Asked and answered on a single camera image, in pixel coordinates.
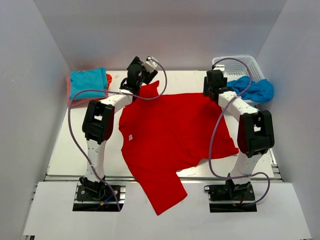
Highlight folded orange t shirt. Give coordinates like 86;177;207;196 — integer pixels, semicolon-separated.
105;73;113;91

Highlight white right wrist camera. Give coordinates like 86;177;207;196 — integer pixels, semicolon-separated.
211;64;225;72

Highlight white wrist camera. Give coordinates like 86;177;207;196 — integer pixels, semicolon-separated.
142;56;158;73
211;64;225;72

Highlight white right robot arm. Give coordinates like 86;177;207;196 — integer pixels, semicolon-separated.
203;69;275;200

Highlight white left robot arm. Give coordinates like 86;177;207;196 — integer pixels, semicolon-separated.
80;56;158;200

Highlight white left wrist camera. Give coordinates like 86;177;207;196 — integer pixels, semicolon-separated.
142;56;158;73

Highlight folded teal t shirt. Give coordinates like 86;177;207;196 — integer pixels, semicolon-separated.
68;67;108;100

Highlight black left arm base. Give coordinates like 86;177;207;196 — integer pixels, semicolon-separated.
72;176;126;212

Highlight crumpled blue t shirt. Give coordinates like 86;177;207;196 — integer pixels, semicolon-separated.
227;76;274;103

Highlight folded pink t shirt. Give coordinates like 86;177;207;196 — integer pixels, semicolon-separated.
66;76;108;107

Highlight red t shirt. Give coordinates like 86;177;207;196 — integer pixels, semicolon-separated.
119;82;239;215

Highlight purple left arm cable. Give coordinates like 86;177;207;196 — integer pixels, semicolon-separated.
67;56;168;212

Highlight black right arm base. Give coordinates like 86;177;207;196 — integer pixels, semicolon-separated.
203;179;257;213

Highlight white plastic basket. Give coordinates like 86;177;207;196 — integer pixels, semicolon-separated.
212;55;266;106

